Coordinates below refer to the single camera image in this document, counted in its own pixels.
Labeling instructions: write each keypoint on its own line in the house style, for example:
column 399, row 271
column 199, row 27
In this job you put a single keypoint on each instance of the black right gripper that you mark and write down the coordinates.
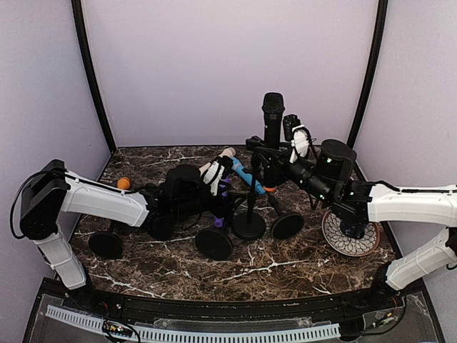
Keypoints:
column 279, row 162

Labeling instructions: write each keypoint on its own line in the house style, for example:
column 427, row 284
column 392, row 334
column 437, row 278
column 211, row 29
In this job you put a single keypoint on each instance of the orange toy microphone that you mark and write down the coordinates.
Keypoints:
column 124, row 183

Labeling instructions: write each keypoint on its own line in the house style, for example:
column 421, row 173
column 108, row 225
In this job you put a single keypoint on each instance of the cream white toy microphone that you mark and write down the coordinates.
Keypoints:
column 219, row 164

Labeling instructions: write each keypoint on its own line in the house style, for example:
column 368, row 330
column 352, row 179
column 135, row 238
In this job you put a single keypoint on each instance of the fallen stand holding purple microphone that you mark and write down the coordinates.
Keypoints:
column 214, row 243

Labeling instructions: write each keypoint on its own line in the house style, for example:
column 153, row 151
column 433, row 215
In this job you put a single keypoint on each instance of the dark blue ceramic cup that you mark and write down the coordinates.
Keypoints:
column 353, row 230

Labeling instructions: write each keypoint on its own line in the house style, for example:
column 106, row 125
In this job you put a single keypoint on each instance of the patterned ceramic saucer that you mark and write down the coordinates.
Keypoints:
column 353, row 240

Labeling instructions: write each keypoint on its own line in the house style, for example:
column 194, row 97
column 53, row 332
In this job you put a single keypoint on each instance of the black microphone stand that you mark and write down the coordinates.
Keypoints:
column 249, row 225

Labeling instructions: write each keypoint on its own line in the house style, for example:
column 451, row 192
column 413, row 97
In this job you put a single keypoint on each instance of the fallen stand holding green microphone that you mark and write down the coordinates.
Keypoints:
column 160, row 222

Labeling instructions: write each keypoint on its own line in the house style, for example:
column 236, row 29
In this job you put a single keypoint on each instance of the fallen stand holding orange microphone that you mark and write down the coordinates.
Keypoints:
column 107, row 244

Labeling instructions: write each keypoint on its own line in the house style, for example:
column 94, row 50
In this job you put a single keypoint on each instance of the fallen stand holding blue microphone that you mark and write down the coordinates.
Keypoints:
column 287, row 224

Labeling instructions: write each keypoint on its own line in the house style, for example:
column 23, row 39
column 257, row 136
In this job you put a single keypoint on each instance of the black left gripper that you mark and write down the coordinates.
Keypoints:
column 226, row 206

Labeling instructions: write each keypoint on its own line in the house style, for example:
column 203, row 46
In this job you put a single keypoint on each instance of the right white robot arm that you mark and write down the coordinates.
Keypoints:
column 328, row 179

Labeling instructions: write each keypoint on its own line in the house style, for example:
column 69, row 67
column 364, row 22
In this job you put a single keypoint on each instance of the left black frame post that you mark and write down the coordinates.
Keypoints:
column 90, row 72

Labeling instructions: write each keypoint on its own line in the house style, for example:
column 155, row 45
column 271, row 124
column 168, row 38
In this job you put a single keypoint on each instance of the purple toy microphone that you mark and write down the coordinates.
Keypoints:
column 222, row 202

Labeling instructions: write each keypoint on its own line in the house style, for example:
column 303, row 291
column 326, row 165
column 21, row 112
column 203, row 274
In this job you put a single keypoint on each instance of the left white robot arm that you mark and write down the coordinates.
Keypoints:
column 186, row 191

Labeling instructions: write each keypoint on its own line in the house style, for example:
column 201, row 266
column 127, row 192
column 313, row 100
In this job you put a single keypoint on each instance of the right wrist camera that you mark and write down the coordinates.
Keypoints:
column 298, row 136

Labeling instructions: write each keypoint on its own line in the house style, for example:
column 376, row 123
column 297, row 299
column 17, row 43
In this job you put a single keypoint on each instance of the light blue toy microphone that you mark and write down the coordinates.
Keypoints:
column 240, row 170

